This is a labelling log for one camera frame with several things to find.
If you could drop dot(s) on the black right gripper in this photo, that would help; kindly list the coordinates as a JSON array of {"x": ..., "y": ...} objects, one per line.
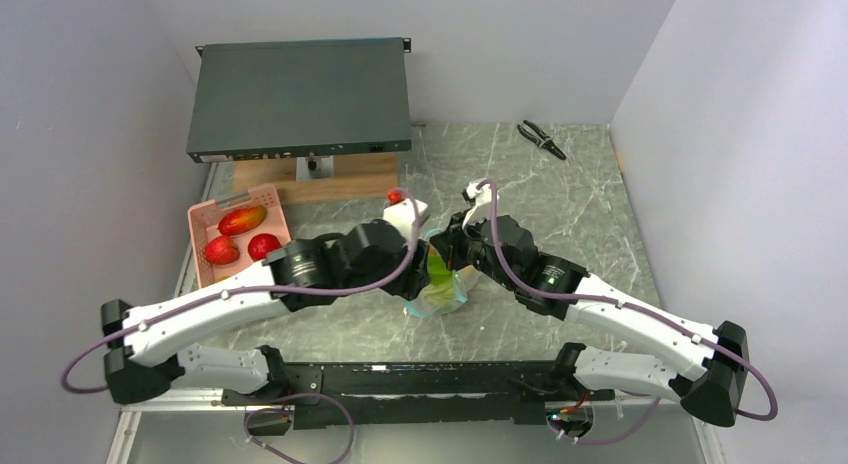
[{"x": 450, "y": 241}]

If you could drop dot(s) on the wooden block stand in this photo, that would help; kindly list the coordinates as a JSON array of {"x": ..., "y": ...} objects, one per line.
[{"x": 321, "y": 179}]

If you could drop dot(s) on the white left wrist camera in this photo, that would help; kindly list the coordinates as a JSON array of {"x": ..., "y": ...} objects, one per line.
[{"x": 400, "y": 213}]

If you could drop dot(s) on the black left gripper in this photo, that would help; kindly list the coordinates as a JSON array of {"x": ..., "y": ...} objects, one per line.
[{"x": 413, "y": 276}]

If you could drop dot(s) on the red strawberry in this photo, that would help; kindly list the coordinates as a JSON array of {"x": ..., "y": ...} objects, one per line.
[{"x": 221, "y": 251}]

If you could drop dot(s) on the green mango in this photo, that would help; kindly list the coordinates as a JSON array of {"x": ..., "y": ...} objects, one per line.
[{"x": 437, "y": 269}]

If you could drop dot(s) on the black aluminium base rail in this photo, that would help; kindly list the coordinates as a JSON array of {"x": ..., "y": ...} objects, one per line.
[{"x": 520, "y": 392}]

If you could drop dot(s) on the black pliers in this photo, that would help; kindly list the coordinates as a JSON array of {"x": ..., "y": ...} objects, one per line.
[{"x": 539, "y": 138}]

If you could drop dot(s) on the pink plastic perforated basket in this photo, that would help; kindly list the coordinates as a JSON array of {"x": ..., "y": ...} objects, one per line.
[{"x": 203, "y": 220}]

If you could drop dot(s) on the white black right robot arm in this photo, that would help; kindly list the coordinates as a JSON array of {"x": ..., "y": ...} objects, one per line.
[{"x": 695, "y": 365}]

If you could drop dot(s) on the red apple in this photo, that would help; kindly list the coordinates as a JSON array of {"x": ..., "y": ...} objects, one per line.
[{"x": 261, "y": 245}]

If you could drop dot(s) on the dark green rack server box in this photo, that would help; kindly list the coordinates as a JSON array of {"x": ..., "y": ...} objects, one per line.
[{"x": 297, "y": 99}]

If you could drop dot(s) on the red orange mango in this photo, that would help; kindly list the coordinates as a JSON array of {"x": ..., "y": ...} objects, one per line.
[{"x": 242, "y": 220}]

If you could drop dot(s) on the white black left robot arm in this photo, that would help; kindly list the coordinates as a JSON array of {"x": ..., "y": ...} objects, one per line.
[{"x": 157, "y": 347}]

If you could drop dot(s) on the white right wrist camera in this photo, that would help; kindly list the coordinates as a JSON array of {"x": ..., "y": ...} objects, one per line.
[{"x": 479, "y": 196}]

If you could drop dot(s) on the clear zip top bag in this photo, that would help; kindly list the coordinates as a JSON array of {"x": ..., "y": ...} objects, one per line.
[{"x": 463, "y": 280}]

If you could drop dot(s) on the light green cabbage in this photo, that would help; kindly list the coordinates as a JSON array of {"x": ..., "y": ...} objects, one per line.
[{"x": 437, "y": 295}]

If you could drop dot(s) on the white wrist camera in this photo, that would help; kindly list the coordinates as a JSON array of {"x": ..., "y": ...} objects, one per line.
[
  {"x": 400, "y": 213},
  {"x": 479, "y": 196}
]

